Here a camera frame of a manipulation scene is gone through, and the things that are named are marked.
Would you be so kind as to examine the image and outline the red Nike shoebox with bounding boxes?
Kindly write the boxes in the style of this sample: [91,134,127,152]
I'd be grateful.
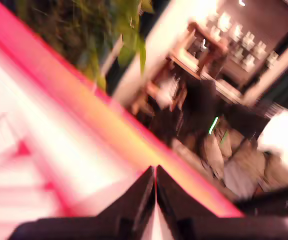
[0,0,245,240]

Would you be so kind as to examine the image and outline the green leafy houseplant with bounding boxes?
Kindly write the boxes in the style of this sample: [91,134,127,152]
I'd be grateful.
[16,0,155,94]

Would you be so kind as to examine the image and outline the wooden shelf unit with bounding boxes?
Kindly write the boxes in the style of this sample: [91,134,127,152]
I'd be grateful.
[167,0,288,107]

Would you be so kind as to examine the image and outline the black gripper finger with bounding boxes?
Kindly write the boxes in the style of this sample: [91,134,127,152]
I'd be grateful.
[96,165,156,234]
[156,164,210,226]

